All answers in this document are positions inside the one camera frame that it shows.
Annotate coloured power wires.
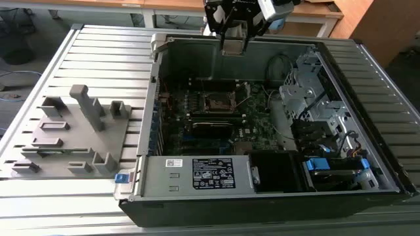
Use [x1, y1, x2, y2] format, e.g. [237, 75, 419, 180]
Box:
[347, 145, 367, 158]

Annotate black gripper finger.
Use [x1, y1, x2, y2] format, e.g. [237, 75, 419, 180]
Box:
[242, 8, 254, 53]
[218, 6, 239, 56]

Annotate brown chipset heatsink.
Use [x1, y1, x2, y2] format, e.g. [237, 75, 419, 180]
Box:
[235, 141, 254, 154]

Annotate blue floor cable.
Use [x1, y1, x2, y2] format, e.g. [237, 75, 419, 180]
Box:
[0, 70, 43, 103]

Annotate wooden desk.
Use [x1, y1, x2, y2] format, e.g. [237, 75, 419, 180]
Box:
[145, 0, 345, 37]
[0, 0, 147, 19]

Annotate black flat data cable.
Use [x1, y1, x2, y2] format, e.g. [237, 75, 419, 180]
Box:
[297, 85, 330, 122]

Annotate black open PC case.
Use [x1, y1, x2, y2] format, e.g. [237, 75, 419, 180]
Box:
[118, 33, 420, 228]

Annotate wooden cabinet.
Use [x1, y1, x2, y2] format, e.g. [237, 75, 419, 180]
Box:
[330, 0, 420, 68]

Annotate grey parts rack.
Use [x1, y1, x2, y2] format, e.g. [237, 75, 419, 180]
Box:
[11, 85, 133, 177]

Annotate CPU socket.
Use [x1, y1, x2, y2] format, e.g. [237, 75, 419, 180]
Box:
[202, 91, 239, 114]

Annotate silver CPU plate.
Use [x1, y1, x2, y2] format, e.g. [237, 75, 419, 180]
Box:
[222, 40, 247, 56]

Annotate silver power supply unit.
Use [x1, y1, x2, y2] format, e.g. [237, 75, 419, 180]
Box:
[130, 154, 263, 197]

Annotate black power connector bundle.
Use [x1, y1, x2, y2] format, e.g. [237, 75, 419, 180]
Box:
[291, 119, 339, 150]

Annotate black looped cable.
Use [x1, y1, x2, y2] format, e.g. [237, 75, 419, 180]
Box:
[266, 53, 295, 89]

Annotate black wire basket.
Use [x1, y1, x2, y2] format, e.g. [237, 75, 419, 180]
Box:
[0, 7, 38, 35]

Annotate green motherboard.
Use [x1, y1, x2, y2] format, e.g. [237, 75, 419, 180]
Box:
[158, 83, 287, 157]

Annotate metal socket cover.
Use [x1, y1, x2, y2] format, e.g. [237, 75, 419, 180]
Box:
[234, 82, 253, 110]

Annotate black graphics card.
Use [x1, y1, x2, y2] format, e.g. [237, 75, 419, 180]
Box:
[193, 121, 234, 138]

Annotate hard disk in blue carrier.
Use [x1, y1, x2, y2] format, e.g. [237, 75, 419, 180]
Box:
[303, 157, 373, 192]

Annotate black round bin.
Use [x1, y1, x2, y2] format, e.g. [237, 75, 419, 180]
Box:
[0, 34, 37, 66]

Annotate silver metal drive cage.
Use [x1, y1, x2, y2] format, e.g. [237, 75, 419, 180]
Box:
[279, 46, 355, 153]

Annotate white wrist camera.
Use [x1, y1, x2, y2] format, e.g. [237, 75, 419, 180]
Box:
[257, 0, 295, 22]

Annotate grey case release handle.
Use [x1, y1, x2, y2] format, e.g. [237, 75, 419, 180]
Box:
[150, 33, 175, 59]

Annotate green RAM stick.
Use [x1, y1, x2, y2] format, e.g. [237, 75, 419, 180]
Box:
[23, 147, 90, 155]

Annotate black RAM slot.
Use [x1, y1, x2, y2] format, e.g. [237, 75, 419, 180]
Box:
[190, 117, 249, 124]

